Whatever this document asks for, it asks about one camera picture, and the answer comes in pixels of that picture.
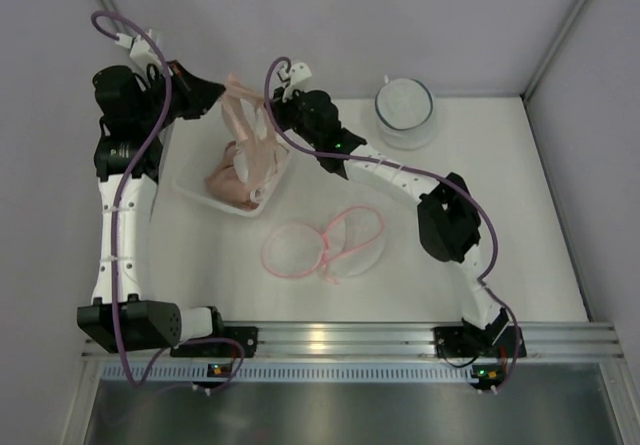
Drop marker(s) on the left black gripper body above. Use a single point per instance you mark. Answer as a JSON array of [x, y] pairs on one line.
[[188, 95]]

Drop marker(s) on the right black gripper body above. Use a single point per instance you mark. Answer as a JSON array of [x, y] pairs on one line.
[[279, 110]]

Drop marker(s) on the blue-trimmed mesh laundry bag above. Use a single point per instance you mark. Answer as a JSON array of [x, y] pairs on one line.
[[405, 113]]

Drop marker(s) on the pink-trimmed mesh laundry bag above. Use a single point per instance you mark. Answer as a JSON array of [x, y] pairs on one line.
[[350, 244]]

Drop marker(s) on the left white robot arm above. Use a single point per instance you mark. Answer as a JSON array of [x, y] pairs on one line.
[[123, 315]]

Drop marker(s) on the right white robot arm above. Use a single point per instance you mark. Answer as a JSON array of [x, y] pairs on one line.
[[449, 219]]

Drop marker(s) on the white perforated plastic basket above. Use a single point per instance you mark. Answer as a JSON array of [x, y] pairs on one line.
[[201, 162]]

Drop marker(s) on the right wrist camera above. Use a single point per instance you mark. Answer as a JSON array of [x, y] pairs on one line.
[[294, 77]]

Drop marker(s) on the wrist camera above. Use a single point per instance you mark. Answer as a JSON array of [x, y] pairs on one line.
[[139, 50], [294, 77]]

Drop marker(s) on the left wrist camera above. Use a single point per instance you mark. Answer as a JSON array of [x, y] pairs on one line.
[[139, 50]]

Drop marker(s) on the grey slotted cable duct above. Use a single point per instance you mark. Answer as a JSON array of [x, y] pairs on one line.
[[273, 372]]

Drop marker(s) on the right aluminium frame post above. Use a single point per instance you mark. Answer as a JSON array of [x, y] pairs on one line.
[[559, 39]]

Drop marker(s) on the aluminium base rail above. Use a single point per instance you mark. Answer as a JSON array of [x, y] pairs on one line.
[[561, 342]]

